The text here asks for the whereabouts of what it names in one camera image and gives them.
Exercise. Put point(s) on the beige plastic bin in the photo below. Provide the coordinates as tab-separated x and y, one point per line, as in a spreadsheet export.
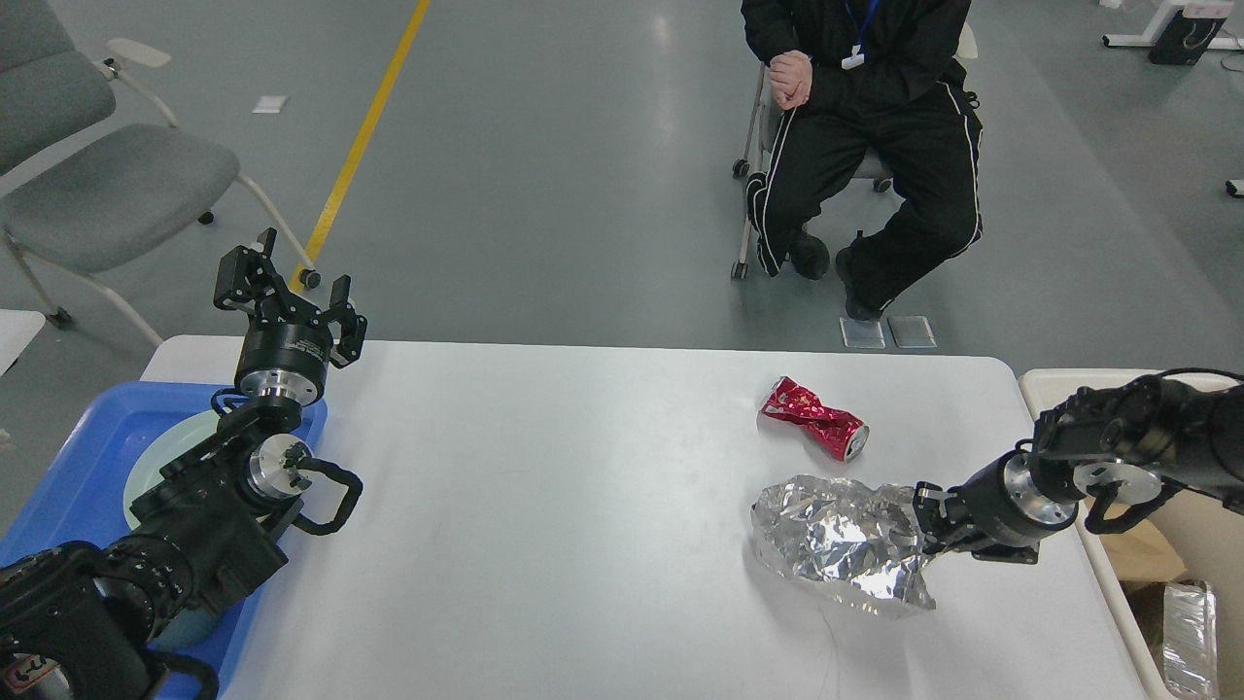
1205	535

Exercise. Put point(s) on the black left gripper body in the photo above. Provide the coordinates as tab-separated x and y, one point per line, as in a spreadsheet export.
285	351

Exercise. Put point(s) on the aluminium foil tray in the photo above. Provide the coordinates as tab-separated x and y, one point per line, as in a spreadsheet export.
1188	647

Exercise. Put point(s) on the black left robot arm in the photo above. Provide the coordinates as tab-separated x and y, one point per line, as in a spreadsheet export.
79	620

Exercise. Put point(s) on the clear floor plate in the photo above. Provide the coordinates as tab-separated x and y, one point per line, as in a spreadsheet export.
862	335
912	332

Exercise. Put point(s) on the black box on floor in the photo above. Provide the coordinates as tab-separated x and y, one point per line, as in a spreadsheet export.
1187	35

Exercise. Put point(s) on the blue lanyard badge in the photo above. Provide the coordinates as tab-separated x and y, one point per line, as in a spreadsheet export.
861	22

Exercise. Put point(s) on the clear floor plate right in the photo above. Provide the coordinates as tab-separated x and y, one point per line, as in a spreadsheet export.
912	332

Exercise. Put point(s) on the brown paper bag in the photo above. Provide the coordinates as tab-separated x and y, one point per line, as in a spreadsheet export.
1143	554

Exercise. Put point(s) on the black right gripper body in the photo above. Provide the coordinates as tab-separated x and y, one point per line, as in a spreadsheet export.
1000	515

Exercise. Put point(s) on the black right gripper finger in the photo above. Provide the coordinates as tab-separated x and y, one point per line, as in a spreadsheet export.
938	515

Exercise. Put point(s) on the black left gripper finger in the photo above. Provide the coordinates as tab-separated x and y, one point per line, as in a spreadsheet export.
346	327
248	281

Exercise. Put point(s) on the red snack wrapper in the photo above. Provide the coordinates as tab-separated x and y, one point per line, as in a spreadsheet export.
837	431

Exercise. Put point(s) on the aluminium foil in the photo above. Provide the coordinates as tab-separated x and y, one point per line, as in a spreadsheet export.
856	546

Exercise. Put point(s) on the teal mug yellow inside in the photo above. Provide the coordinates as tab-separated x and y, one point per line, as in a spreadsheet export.
192	630

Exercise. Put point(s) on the green plate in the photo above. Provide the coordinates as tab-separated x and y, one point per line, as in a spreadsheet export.
145	474

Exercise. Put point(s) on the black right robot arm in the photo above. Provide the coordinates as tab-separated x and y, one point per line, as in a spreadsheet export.
1128	450

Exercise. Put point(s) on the seated person in black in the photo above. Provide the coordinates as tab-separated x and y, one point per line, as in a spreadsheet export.
907	104

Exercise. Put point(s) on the clear floor plate left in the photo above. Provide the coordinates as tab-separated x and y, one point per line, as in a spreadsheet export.
862	335

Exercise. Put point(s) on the white paper scrap on floor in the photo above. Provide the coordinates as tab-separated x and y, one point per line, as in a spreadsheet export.
270	104

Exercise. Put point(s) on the grey office chair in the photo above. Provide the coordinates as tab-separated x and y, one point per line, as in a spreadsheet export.
116	198

